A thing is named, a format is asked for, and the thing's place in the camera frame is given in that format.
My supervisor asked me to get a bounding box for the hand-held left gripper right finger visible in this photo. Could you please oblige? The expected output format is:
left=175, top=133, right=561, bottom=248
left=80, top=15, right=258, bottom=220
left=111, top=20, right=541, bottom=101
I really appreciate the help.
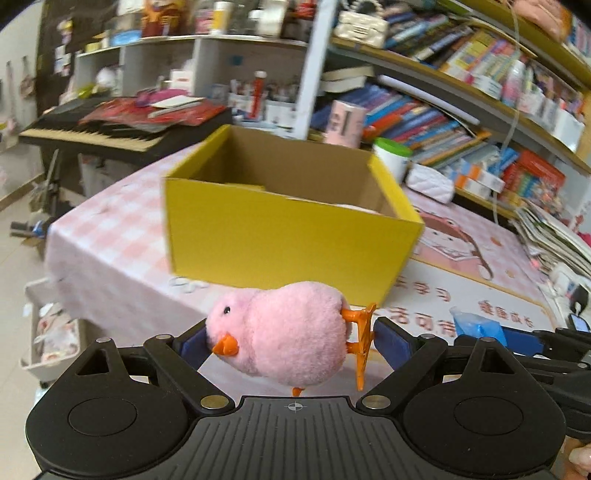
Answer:
left=355, top=318, right=532, bottom=416

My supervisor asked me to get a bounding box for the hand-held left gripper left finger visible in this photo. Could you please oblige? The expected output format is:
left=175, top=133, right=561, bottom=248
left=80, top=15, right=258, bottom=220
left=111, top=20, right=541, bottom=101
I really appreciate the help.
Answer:
left=65, top=318, right=237, bottom=415

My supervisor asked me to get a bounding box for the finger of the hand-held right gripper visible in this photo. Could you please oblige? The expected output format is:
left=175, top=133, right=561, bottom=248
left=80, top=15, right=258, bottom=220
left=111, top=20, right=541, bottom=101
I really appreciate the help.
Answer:
left=501, top=325, right=591, bottom=360
left=522, top=354, right=591, bottom=389

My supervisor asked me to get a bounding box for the blue plastic packet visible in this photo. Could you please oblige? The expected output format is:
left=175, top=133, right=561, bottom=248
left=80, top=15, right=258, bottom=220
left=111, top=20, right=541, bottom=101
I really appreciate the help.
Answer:
left=449, top=307, right=509, bottom=348

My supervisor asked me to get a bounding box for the pink chick plush toy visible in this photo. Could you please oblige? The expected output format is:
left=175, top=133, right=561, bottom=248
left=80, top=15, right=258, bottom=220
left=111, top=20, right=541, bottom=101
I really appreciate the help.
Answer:
left=204, top=281, right=377, bottom=398

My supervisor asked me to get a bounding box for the yellow cardboard box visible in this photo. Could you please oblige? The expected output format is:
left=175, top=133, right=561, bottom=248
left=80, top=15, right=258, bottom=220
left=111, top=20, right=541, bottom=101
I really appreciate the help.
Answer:
left=161, top=124, right=426, bottom=308

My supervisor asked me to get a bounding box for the person's right hand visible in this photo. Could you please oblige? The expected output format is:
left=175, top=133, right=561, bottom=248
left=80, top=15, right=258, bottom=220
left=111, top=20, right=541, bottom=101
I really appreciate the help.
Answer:
left=567, top=438, right=591, bottom=480

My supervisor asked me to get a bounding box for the stack of magazines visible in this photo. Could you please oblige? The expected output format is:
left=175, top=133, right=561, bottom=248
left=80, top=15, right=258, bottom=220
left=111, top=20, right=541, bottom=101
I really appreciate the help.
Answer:
left=510, top=198, right=591, bottom=278

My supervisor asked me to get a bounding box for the white storage basket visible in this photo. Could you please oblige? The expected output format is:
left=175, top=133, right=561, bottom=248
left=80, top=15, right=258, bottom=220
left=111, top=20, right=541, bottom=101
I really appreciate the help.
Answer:
left=21, top=277, right=89, bottom=385

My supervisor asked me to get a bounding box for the orange and white carton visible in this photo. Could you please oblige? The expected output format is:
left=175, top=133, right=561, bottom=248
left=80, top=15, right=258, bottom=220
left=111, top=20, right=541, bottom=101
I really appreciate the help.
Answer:
left=455, top=179, right=492, bottom=202
left=455, top=161, right=507, bottom=192

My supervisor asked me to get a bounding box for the large red box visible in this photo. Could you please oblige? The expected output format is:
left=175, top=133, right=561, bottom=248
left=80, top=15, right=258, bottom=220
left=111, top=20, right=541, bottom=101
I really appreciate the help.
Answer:
left=501, top=148, right=567, bottom=209

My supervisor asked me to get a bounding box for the white quilted tissue box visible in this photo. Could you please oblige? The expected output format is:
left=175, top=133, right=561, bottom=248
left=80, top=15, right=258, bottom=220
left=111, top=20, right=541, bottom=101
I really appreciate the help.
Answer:
left=406, top=162, right=455, bottom=205

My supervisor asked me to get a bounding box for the white jar with green lid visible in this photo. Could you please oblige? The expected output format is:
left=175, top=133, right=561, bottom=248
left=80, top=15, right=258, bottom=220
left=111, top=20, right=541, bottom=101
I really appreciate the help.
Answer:
left=372, top=137, right=414, bottom=185

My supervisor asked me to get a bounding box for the row of colourful books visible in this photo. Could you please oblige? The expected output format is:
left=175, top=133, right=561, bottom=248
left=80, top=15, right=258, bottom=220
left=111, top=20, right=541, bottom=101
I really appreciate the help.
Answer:
left=309, top=83, right=491, bottom=169

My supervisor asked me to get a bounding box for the pink cylindrical pen holder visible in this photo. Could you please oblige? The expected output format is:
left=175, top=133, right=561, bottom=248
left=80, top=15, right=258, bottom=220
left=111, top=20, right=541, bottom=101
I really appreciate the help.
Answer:
left=323, top=99, right=368, bottom=148

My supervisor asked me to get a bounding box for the black electronic piano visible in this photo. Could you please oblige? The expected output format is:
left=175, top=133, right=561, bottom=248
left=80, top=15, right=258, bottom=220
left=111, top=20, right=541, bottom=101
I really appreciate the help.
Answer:
left=18, top=97, right=232, bottom=168

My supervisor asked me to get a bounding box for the red cloth cover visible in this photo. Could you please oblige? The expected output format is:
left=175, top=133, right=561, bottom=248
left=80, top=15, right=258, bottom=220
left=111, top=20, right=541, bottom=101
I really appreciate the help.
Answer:
left=78, top=95, right=229, bottom=129

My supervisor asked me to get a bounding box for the white booklet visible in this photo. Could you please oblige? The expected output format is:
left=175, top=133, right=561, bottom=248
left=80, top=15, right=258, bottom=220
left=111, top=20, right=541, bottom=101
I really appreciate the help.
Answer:
left=148, top=95, right=206, bottom=119

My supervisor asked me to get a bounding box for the red tube bottle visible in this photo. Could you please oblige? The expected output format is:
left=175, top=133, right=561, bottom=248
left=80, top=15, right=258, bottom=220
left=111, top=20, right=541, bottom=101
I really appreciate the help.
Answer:
left=252, top=70, right=269, bottom=118

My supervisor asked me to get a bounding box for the white bookshelf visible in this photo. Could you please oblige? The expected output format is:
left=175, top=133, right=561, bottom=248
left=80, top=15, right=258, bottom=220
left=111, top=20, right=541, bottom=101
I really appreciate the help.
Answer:
left=74, top=0, right=591, bottom=222

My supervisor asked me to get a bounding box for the cream quilted handbag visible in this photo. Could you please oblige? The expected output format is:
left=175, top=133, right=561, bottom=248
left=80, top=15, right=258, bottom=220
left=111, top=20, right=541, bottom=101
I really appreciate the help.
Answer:
left=333, top=10, right=389, bottom=49

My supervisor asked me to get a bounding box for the orange mascot figure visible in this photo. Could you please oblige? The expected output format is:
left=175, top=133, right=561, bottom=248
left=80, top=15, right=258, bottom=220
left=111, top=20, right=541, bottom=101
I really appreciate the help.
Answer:
left=141, top=0, right=180, bottom=38

